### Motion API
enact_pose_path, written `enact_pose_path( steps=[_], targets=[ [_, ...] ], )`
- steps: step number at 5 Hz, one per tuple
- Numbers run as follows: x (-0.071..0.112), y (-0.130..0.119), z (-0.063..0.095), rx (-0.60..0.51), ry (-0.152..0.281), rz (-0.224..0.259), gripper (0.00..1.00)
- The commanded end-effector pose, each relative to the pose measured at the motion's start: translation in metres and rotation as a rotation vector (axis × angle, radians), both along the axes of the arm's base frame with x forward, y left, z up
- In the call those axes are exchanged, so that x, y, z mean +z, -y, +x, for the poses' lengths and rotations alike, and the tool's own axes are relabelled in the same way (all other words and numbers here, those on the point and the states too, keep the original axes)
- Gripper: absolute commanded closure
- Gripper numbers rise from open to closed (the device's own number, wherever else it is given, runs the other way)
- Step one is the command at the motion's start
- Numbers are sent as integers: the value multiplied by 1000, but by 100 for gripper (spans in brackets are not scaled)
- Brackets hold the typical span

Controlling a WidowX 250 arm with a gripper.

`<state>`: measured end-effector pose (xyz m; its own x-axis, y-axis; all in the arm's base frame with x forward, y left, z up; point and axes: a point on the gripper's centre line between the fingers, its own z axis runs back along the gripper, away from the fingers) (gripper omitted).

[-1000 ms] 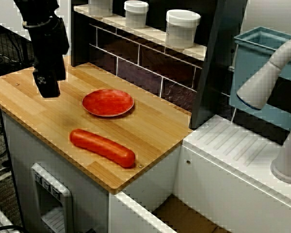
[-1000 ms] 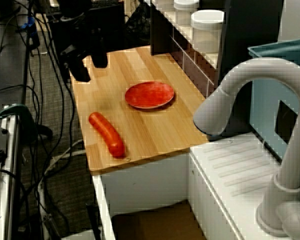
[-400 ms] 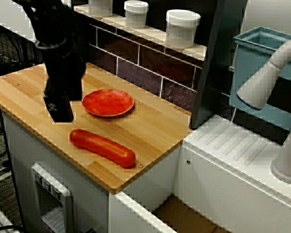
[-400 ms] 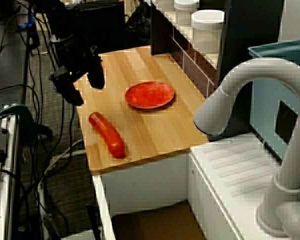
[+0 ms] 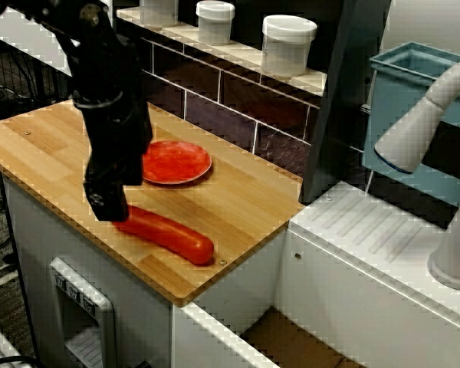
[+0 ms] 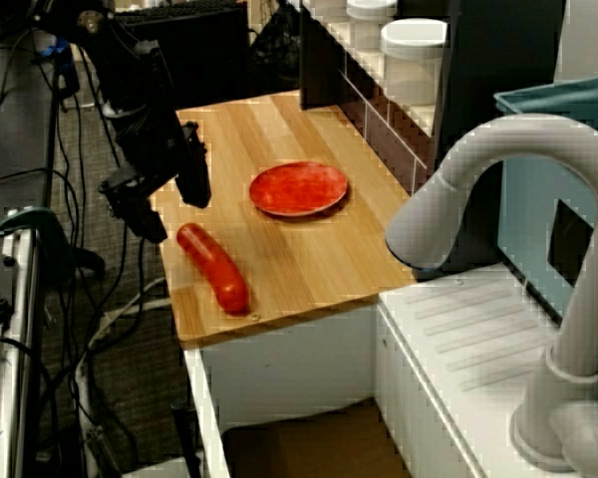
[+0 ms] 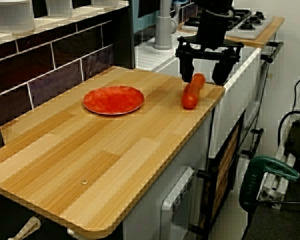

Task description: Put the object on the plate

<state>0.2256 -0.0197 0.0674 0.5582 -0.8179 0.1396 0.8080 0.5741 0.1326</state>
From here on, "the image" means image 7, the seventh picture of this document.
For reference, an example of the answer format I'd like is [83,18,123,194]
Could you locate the black cabinet door handle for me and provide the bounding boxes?
[240,127,265,159]

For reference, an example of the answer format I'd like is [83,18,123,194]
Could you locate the black cable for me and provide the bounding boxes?
[276,70,300,142]

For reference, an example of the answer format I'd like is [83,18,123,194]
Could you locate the white toy sink drainboard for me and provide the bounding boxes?
[134,37,182,74]

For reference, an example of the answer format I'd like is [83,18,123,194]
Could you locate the red plastic bell pepper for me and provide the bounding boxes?
[181,72,207,110]

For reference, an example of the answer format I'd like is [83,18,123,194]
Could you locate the large white plastic jar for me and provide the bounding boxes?
[0,0,36,35]

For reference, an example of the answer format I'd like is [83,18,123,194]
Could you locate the wooden board under stove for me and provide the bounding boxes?
[177,16,286,49]

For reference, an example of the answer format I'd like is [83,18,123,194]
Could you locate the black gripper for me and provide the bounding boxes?
[175,9,245,85]

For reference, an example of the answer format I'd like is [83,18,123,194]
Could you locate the black framed wooden door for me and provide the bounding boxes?
[196,121,241,237]

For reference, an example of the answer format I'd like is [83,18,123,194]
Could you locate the black box on floor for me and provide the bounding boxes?
[284,119,300,157]

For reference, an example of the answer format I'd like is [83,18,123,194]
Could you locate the white toy kitchen cabinet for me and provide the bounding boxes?
[121,32,286,240]

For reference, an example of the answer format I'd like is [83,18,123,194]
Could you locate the grey toy faucet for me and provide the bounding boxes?
[153,0,179,50]

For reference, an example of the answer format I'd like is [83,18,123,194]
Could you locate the grey toy dishwasher door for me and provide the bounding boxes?
[159,166,196,240]

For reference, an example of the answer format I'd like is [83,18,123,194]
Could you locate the red round plate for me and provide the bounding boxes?
[82,85,145,116]

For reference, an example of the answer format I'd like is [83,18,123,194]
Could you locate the grey stove top black burners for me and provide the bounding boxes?
[183,7,276,40]

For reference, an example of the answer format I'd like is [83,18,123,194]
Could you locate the black rod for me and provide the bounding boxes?
[254,199,300,206]

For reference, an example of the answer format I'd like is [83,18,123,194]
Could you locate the dark kitchen shelf post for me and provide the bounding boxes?
[112,0,136,70]

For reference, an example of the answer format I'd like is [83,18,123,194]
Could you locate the black oven door handle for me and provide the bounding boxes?
[259,41,284,64]

